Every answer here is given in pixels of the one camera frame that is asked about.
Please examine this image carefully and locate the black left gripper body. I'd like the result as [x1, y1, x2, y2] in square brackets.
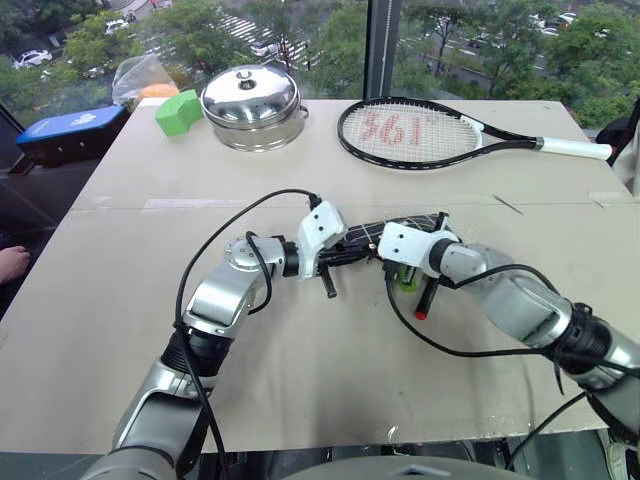
[316, 244, 354, 269]

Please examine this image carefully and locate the bystander bare hand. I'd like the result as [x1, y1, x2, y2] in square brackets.
[0, 245, 33, 287]

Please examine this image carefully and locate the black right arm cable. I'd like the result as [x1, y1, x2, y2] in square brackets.
[383, 263, 640, 474]

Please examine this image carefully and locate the orange round object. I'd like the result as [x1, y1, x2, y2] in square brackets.
[136, 83, 180, 101]

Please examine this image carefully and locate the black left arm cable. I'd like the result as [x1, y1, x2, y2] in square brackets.
[173, 188, 324, 456]

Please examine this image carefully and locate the blue padded case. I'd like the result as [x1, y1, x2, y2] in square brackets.
[15, 104, 131, 169]

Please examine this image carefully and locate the green foam block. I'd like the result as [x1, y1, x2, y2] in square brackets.
[154, 89, 205, 138]

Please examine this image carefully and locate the white cloth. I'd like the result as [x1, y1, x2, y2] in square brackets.
[610, 142, 640, 211]

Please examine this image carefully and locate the clear plastic bag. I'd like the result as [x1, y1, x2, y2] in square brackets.
[111, 53, 174, 104]

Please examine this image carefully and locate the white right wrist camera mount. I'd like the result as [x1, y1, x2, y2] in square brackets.
[376, 222, 457, 277]

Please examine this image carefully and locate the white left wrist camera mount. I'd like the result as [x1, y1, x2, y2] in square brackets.
[296, 199, 347, 279]

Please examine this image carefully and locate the black and white tennis racket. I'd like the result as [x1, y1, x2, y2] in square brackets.
[336, 96, 614, 172]

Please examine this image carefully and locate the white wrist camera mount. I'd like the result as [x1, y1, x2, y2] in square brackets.
[376, 222, 457, 277]
[296, 199, 347, 279]

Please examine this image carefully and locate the dark window frame post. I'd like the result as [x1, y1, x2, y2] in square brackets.
[365, 0, 407, 100]

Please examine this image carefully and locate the stainless steel pot with lid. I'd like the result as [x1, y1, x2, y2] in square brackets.
[199, 64, 311, 152]

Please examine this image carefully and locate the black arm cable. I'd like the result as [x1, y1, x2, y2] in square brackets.
[173, 188, 324, 456]
[383, 263, 640, 474]

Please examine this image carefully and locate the black bag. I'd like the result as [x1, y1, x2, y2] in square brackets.
[595, 96, 640, 162]

